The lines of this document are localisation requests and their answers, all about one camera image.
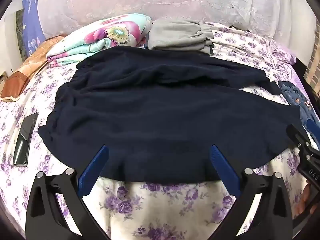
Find folded floral quilt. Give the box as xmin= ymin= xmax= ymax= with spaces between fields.
xmin=46 ymin=13 xmax=153 ymax=67

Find blue jeans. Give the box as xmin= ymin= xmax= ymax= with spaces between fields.
xmin=278 ymin=80 xmax=320 ymax=140

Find black smartphone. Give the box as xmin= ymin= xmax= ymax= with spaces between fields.
xmin=12 ymin=112 xmax=39 ymax=167

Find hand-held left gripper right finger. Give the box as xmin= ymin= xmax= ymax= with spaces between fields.
xmin=210 ymin=144 xmax=293 ymax=240

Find person's right hand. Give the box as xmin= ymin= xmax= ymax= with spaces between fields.
xmin=296 ymin=182 xmax=318 ymax=217

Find orange brown pillow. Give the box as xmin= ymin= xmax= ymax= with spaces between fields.
xmin=0 ymin=35 xmax=65 ymax=102

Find folded grey pants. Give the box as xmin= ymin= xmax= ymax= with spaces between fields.
xmin=148 ymin=19 xmax=215 ymax=55

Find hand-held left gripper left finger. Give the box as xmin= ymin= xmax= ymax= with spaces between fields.
xmin=25 ymin=145 xmax=110 ymax=240

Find purple floral bed sheet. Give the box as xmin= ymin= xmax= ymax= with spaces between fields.
xmin=0 ymin=21 xmax=308 ymax=240

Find dark navy pants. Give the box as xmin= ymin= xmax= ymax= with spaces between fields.
xmin=37 ymin=45 xmax=304 ymax=184

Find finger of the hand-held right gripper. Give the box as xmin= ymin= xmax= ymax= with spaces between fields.
xmin=286 ymin=124 xmax=313 ymax=155
xmin=306 ymin=119 xmax=320 ymax=150

